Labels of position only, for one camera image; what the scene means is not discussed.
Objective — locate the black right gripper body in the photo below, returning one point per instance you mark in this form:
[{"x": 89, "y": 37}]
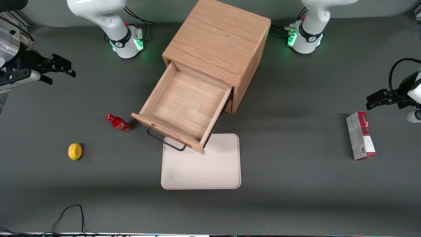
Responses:
[{"x": 30, "y": 60}]

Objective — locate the aluminium frame rail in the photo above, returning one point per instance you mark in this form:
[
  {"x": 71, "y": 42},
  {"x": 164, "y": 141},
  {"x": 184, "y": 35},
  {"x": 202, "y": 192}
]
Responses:
[
  {"x": 24, "y": 19},
  {"x": 418, "y": 12}
]

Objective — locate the oak wooden drawer cabinet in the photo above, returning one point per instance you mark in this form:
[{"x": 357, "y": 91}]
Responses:
[{"x": 220, "y": 36}]

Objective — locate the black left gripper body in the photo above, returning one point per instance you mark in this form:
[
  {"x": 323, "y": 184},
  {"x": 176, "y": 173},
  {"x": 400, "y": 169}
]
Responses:
[{"x": 402, "y": 94}]

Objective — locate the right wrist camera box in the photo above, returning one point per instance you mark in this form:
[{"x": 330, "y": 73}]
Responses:
[{"x": 31, "y": 75}]

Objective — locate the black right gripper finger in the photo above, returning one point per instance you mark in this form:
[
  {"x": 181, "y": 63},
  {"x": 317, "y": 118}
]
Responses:
[
  {"x": 46, "y": 79},
  {"x": 61, "y": 64}
]

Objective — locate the red cola bottle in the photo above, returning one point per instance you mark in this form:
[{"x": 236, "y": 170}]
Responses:
[{"x": 119, "y": 124}]

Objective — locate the beige rectangular tray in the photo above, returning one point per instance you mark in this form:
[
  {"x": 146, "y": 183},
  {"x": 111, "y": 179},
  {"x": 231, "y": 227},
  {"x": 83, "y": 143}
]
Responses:
[{"x": 210, "y": 168}]

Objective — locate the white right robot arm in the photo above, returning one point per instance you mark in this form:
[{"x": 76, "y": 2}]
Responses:
[{"x": 111, "y": 23}]

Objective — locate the grey and red carton box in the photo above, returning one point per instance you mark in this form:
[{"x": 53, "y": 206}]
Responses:
[{"x": 360, "y": 138}]

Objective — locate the yellow lemon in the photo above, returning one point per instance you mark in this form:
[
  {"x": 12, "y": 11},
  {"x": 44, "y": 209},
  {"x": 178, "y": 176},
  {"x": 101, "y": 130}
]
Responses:
[{"x": 75, "y": 151}]

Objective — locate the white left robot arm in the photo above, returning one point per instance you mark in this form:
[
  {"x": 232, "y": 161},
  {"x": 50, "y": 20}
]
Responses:
[{"x": 312, "y": 19}]

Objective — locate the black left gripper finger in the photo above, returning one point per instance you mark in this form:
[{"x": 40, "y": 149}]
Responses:
[
  {"x": 381, "y": 103},
  {"x": 380, "y": 96}
]

